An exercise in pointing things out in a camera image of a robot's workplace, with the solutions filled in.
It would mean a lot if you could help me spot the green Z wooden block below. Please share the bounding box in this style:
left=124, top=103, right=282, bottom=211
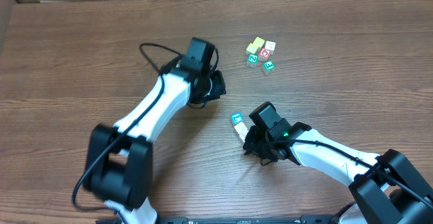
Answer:
left=246, top=53, right=258, bottom=68

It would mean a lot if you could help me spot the red top wooden block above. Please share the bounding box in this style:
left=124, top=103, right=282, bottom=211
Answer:
left=258, top=48, right=271, bottom=62

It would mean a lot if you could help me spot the wooden block with E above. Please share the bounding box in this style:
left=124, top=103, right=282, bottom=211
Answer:
left=231, top=112, right=244, bottom=125

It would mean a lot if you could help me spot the yellow block at back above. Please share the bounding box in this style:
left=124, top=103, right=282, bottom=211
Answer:
left=253, top=37, right=265, bottom=49

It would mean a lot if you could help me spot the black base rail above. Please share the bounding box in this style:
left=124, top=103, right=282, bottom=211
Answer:
left=96, top=215, right=342, bottom=224

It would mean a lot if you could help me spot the green E wooden block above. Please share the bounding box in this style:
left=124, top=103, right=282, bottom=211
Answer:
left=261, top=60, right=275, bottom=75

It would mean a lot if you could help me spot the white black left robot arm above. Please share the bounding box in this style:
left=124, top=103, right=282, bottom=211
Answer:
left=71, top=37, right=226, bottom=223

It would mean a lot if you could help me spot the white top wooden block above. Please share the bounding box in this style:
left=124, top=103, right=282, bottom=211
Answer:
left=265, top=41, right=276, bottom=55

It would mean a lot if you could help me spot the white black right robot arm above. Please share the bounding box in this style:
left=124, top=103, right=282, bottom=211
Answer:
left=244, top=102, right=432, bottom=224

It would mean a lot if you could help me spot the pale yellow block front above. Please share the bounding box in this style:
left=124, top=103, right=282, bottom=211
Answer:
left=246, top=43, right=259, bottom=55

